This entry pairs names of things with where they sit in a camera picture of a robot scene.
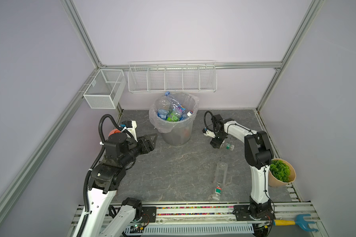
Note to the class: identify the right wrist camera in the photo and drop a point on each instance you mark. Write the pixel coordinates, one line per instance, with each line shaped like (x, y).
(208, 133)

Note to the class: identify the blue yellow toy rake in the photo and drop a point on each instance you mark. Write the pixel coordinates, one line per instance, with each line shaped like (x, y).
(299, 221)

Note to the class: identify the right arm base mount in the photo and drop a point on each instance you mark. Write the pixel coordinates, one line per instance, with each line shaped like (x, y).
(254, 212)

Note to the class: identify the blue cartoon label water bottle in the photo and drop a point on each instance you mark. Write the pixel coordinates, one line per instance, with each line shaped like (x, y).
(174, 102)

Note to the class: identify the long white wire shelf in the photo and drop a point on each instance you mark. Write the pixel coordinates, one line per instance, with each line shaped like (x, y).
(180, 76)

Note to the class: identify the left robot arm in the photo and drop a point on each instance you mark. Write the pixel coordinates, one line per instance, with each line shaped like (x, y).
(120, 147)

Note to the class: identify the potted green plant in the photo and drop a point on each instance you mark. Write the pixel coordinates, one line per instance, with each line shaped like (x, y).
(281, 173)

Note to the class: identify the bird label tea bottle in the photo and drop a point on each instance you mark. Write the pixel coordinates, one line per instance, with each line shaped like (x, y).
(227, 146)

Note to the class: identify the tall clear bottle green-red cap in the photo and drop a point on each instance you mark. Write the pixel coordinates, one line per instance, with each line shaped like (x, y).
(219, 180)

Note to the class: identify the lime green label bottle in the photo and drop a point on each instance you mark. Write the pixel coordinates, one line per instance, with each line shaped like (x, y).
(175, 116)

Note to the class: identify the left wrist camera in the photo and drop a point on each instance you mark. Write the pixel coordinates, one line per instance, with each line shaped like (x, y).
(129, 126)

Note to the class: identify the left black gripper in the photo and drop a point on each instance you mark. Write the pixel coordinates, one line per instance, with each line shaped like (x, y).
(151, 145)

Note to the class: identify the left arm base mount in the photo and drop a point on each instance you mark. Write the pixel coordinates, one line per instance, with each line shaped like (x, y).
(148, 215)

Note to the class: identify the pink watering can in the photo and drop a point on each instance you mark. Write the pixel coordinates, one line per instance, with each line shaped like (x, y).
(115, 131)

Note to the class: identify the small white mesh basket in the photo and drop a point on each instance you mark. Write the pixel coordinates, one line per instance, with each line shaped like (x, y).
(105, 89)

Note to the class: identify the orange NFC juice bottle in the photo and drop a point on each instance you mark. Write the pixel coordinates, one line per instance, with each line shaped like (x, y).
(185, 134)

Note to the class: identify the grey mesh waste bin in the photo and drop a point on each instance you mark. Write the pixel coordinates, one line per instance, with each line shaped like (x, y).
(173, 137)

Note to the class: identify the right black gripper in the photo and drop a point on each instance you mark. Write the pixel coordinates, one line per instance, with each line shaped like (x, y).
(215, 143)

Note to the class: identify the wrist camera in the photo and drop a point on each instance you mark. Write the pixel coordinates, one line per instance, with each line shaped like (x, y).
(208, 133)
(129, 126)

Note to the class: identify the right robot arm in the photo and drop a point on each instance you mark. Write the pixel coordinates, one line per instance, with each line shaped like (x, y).
(258, 155)

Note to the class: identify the clear plastic bin liner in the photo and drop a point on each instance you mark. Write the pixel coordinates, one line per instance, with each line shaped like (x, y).
(189, 101)

